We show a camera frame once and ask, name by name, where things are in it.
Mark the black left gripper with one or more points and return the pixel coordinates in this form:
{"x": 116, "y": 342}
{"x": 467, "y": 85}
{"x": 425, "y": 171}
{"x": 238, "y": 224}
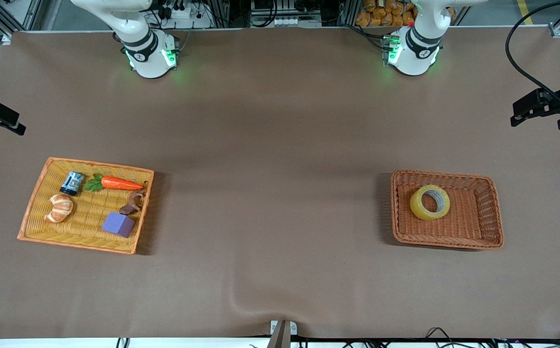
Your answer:
{"x": 557, "y": 105}

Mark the yellow packing tape roll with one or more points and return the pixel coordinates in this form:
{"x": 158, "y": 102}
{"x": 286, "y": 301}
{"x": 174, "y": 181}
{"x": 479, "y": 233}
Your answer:
{"x": 418, "y": 210}

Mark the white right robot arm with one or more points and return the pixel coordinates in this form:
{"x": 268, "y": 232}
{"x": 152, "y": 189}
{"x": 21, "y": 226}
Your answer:
{"x": 144, "y": 53}

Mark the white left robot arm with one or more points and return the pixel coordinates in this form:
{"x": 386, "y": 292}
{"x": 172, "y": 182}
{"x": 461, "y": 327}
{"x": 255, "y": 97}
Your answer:
{"x": 415, "y": 53}

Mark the small blue silver can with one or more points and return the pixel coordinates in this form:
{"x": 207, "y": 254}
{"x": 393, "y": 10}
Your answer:
{"x": 72, "y": 183}

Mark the toy croissant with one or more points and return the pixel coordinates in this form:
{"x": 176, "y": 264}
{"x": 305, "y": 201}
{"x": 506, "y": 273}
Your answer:
{"x": 60, "y": 208}

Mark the brown wicker basket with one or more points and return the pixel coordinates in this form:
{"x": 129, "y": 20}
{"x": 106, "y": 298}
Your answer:
{"x": 473, "y": 227}

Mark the orange toy carrot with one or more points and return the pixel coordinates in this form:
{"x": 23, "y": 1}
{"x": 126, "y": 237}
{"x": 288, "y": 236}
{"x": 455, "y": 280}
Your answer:
{"x": 120, "y": 183}

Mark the yellow orange wicker tray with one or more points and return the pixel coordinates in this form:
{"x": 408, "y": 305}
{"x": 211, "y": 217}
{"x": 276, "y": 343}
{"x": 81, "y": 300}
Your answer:
{"x": 91, "y": 232}

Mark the brown toy animal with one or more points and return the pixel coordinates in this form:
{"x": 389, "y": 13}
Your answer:
{"x": 132, "y": 205}

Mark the purple block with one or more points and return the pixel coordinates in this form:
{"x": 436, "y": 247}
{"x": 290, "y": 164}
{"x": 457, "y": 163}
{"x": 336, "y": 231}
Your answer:
{"x": 118, "y": 224}

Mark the bag of orange buns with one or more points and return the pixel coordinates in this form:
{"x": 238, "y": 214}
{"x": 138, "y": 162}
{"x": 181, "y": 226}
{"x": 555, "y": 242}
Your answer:
{"x": 381, "y": 14}

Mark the white power strip with plugs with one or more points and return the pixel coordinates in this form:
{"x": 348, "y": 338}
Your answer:
{"x": 185, "y": 15}

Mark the brown table mat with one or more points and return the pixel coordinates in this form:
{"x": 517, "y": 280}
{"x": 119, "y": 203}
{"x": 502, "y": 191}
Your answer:
{"x": 280, "y": 121}

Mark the white slim power strip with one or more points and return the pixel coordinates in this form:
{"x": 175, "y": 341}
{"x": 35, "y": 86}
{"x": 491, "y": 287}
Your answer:
{"x": 294, "y": 22}

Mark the metal table clamp bracket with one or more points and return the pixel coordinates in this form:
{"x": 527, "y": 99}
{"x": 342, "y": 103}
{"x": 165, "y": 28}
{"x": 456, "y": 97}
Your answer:
{"x": 283, "y": 333}

